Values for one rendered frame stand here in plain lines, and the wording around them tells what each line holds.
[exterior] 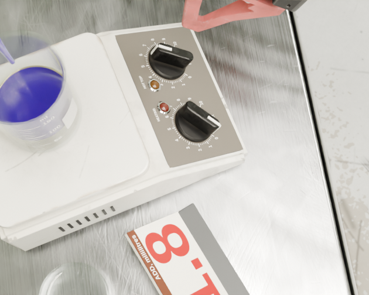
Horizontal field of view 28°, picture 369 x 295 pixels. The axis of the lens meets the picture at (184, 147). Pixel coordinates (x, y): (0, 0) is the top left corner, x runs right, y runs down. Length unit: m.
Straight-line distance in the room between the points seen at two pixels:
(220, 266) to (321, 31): 0.23
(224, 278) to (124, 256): 0.08
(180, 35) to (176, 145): 0.10
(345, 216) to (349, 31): 0.16
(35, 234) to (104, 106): 0.11
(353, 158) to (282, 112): 0.07
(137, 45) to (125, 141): 0.09
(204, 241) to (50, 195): 0.14
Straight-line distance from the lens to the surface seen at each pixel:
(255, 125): 0.63
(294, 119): 0.63
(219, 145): 0.58
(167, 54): 0.58
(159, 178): 0.55
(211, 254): 0.60
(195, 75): 0.60
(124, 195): 0.55
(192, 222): 0.60
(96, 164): 0.53
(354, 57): 0.66
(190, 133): 0.57
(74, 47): 0.56
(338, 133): 0.64
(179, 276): 0.58
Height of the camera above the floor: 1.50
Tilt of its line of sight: 75 degrees down
